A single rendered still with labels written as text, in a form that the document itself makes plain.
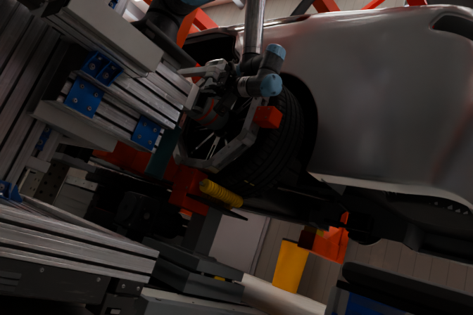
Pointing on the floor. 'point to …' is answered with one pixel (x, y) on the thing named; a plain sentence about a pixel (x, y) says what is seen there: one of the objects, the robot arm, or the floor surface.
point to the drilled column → (48, 182)
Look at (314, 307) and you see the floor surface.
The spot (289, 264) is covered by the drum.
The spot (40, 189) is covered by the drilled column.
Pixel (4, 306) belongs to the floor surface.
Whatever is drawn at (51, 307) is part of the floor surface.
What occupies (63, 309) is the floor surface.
